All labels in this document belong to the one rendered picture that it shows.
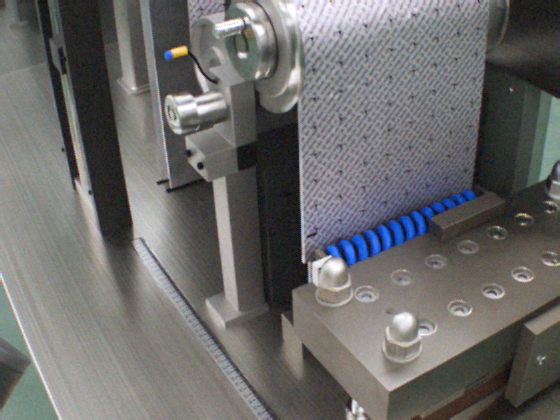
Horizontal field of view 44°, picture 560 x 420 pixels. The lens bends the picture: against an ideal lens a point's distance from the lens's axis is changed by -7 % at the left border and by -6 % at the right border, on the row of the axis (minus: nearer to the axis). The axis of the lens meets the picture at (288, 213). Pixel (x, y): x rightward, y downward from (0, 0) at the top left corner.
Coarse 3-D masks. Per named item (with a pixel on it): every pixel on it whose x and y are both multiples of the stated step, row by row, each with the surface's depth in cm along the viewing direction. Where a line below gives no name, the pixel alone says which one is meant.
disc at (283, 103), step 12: (228, 0) 71; (276, 0) 63; (288, 0) 61; (288, 12) 61; (288, 24) 62; (300, 36) 62; (300, 48) 62; (300, 60) 63; (300, 72) 63; (288, 84) 66; (300, 84) 64; (264, 96) 71; (288, 96) 67; (276, 108) 70; (288, 108) 68
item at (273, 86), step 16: (240, 0) 68; (256, 0) 65; (272, 0) 63; (272, 16) 64; (288, 48) 63; (288, 64) 64; (256, 80) 71; (272, 80) 68; (288, 80) 66; (272, 96) 69
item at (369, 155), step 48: (336, 96) 68; (384, 96) 71; (432, 96) 75; (480, 96) 79; (336, 144) 71; (384, 144) 74; (432, 144) 78; (336, 192) 74; (384, 192) 78; (432, 192) 82; (336, 240) 78
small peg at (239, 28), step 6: (216, 24) 64; (222, 24) 64; (228, 24) 64; (234, 24) 64; (240, 24) 65; (216, 30) 64; (222, 30) 64; (228, 30) 64; (234, 30) 65; (240, 30) 65; (216, 36) 64; (222, 36) 64
